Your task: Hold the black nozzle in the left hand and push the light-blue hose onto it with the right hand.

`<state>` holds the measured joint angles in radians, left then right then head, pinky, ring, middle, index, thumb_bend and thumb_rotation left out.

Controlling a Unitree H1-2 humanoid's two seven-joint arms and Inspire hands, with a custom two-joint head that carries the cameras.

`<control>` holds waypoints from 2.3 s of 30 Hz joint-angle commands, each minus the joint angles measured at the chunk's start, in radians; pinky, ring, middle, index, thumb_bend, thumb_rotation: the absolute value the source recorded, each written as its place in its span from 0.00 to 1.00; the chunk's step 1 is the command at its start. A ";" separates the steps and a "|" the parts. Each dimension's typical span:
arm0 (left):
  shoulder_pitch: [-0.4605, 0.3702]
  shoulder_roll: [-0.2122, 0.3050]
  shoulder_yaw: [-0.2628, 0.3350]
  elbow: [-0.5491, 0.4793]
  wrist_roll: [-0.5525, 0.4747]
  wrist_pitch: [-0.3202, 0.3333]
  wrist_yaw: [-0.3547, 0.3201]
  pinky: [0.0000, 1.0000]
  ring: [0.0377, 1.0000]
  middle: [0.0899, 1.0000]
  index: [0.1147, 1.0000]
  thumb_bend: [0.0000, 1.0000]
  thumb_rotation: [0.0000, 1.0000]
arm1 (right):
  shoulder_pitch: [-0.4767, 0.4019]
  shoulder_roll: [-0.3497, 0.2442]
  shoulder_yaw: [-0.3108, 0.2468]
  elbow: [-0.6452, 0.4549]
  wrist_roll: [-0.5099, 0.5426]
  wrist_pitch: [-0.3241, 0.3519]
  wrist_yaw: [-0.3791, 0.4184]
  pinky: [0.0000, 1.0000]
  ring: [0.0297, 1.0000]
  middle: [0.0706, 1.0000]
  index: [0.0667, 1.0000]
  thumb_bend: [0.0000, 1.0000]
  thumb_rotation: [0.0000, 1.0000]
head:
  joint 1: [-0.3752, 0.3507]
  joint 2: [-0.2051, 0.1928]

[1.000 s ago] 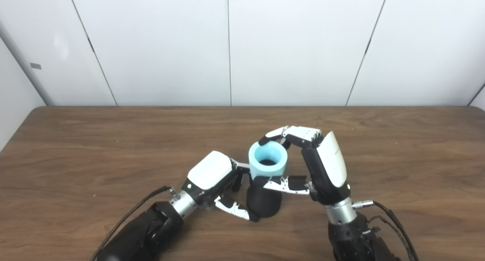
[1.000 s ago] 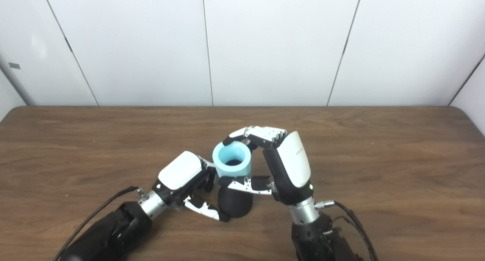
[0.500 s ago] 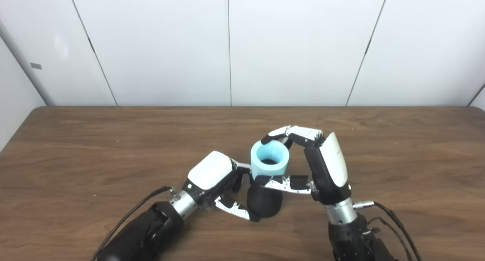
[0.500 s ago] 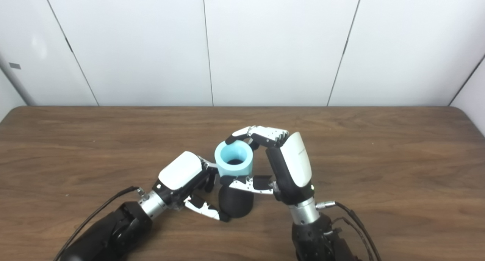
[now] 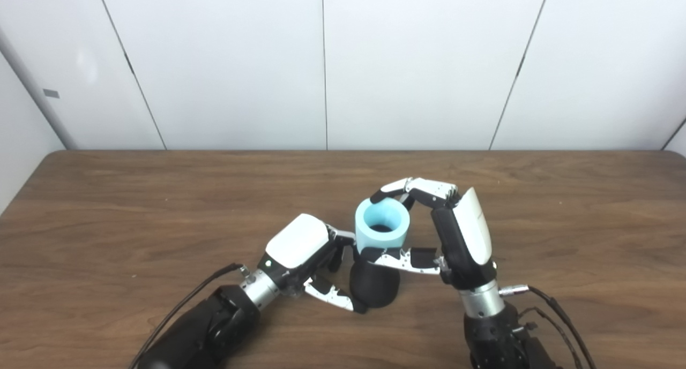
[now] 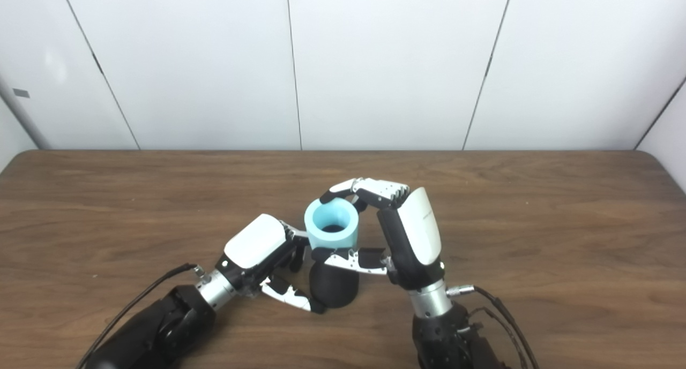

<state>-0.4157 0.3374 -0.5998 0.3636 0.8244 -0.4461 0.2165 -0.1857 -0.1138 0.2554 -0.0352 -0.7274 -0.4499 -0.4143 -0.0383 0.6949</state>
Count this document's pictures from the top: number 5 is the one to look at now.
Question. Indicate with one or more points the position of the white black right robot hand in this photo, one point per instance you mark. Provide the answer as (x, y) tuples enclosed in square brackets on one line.
[(471, 235)]

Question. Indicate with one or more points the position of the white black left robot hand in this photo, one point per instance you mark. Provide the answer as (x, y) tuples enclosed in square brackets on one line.
[(297, 240)]

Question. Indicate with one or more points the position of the black funnel-shaped nozzle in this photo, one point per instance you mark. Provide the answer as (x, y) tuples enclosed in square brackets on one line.
[(375, 288)]

